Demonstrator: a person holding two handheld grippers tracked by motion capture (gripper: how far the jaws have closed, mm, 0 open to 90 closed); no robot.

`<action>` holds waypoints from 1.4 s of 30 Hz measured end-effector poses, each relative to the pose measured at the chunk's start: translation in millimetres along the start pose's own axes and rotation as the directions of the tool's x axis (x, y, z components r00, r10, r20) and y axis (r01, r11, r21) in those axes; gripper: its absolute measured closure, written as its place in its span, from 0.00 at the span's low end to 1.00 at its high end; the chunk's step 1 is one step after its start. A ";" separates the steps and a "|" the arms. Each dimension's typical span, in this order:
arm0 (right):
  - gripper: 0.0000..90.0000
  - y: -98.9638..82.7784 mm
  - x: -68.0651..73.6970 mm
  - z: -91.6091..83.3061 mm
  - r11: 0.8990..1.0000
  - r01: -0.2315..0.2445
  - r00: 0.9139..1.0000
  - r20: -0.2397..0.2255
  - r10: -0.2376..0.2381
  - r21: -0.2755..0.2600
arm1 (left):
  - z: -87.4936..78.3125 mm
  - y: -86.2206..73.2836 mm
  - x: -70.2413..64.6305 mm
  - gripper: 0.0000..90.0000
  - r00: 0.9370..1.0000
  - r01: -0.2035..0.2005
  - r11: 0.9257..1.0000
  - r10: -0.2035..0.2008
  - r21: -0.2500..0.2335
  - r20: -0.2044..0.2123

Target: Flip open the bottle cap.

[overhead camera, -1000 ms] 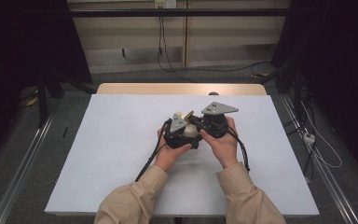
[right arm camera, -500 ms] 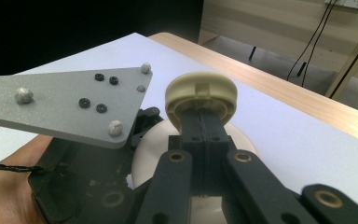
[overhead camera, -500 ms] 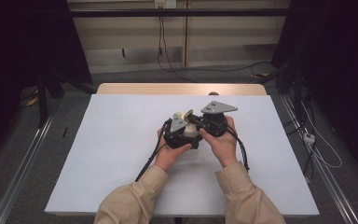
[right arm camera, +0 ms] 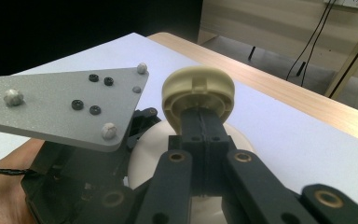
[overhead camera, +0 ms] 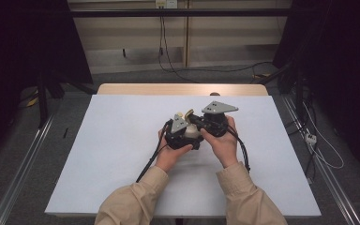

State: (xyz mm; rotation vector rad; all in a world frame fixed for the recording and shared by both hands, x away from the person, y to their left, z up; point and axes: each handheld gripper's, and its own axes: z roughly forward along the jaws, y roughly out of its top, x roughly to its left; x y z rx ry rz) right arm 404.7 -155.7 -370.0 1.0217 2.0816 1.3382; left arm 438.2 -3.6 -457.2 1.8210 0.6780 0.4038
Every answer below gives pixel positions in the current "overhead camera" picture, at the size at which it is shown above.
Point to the black horizontal bar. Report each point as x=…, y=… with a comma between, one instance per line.
x=181, y=12

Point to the person's left hand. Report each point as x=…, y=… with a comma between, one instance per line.
x=170, y=154

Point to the black metal stand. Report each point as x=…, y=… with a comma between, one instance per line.
x=42, y=100

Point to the white power strip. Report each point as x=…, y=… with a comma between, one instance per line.
x=311, y=138

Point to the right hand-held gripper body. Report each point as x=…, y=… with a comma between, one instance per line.
x=215, y=120

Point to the small black pen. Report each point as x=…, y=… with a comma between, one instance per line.
x=65, y=133

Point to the person's right hand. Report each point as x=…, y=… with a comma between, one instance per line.
x=223, y=148

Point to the wooden table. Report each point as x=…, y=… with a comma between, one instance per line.
x=156, y=89

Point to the wooden vertical post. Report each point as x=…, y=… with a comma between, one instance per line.
x=186, y=37

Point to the white wall socket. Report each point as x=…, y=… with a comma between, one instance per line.
x=166, y=3

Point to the black curtain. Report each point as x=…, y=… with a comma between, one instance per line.
x=22, y=43
x=340, y=56

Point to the aluminium floor rail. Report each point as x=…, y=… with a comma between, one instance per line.
x=18, y=175
x=328, y=175

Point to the white lidded plastic cup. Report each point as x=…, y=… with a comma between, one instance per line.
x=192, y=129

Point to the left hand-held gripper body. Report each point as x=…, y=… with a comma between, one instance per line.
x=178, y=137

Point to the light blue table mat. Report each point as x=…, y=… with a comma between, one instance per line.
x=106, y=140

